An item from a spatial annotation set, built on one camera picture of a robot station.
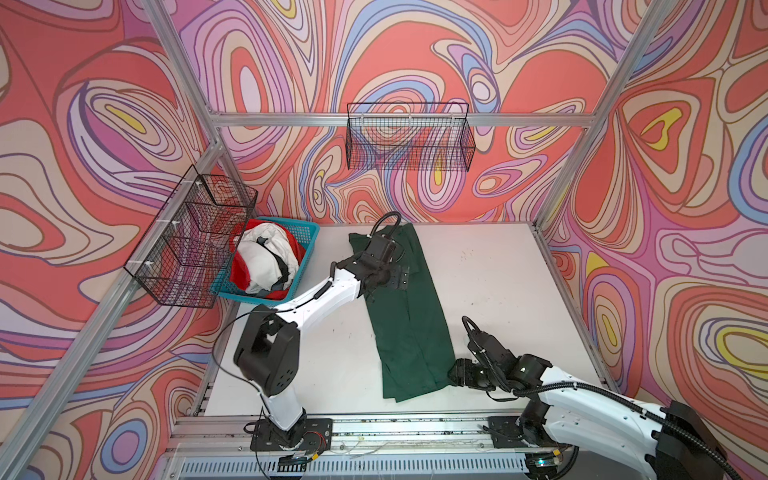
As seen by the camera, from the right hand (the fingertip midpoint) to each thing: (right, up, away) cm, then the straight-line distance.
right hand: (459, 383), depth 81 cm
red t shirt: (-67, +30, +12) cm, 75 cm away
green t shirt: (-12, +8, +5) cm, 15 cm away
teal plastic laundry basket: (-72, +26, +12) cm, 77 cm away
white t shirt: (-59, +31, +11) cm, 68 cm away
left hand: (-17, +30, +6) cm, 35 cm away
